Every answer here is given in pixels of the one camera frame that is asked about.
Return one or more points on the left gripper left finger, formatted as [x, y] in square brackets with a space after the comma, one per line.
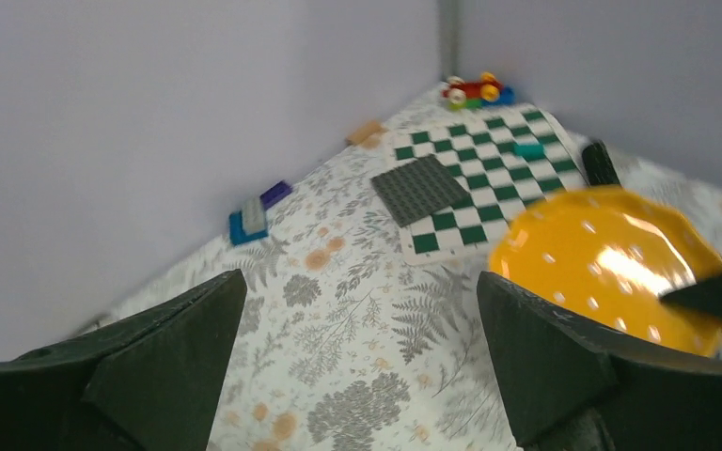
[151, 381]

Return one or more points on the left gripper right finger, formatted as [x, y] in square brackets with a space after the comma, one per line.
[571, 383]

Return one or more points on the yellow dotted plate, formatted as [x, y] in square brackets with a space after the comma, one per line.
[608, 254]

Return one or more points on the blue grey lego brick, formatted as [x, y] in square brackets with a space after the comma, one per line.
[249, 223]

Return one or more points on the purple lego brick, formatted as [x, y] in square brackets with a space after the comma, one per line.
[275, 194]

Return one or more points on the green white checkerboard mat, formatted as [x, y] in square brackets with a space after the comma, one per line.
[477, 148]

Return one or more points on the teal small block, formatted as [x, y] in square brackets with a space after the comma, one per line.
[529, 151]

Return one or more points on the grey lego baseplate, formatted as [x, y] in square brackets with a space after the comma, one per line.
[415, 190]

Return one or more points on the colourful toy car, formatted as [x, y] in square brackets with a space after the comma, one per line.
[487, 91]

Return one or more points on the tan wooden block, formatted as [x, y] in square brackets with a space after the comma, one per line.
[369, 135]

